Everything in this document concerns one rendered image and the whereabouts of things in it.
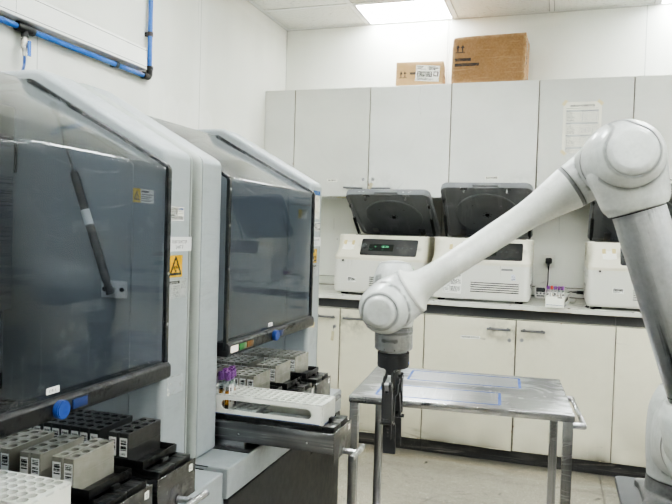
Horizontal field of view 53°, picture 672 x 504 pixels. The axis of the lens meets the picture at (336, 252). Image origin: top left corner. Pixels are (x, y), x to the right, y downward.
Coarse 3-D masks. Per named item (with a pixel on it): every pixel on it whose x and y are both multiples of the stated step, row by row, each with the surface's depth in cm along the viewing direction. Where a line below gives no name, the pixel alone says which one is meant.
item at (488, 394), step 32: (416, 384) 203; (448, 384) 204; (480, 384) 206; (512, 384) 207; (544, 384) 208; (352, 416) 187; (512, 416) 177; (544, 416) 175; (352, 448) 187; (352, 480) 188
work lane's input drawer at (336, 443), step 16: (224, 416) 166; (240, 416) 164; (336, 416) 166; (224, 432) 164; (240, 432) 163; (256, 432) 162; (272, 432) 160; (288, 432) 159; (304, 432) 158; (320, 432) 157; (336, 432) 157; (288, 448) 159; (304, 448) 158; (320, 448) 157; (336, 448) 157
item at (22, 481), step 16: (0, 480) 107; (16, 480) 107; (32, 480) 107; (48, 480) 108; (64, 480) 107; (0, 496) 101; (16, 496) 101; (32, 496) 102; (48, 496) 102; (64, 496) 105
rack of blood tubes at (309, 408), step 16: (240, 400) 165; (256, 400) 163; (272, 400) 162; (288, 400) 163; (304, 400) 164; (320, 400) 164; (256, 416) 164; (272, 416) 162; (288, 416) 168; (304, 416) 169; (320, 416) 158
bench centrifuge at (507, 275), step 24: (456, 192) 400; (480, 192) 396; (504, 192) 391; (528, 192) 386; (456, 216) 417; (480, 216) 413; (456, 240) 388; (528, 240) 377; (480, 264) 377; (504, 264) 373; (528, 264) 370; (456, 288) 381; (480, 288) 377; (504, 288) 374; (528, 288) 370
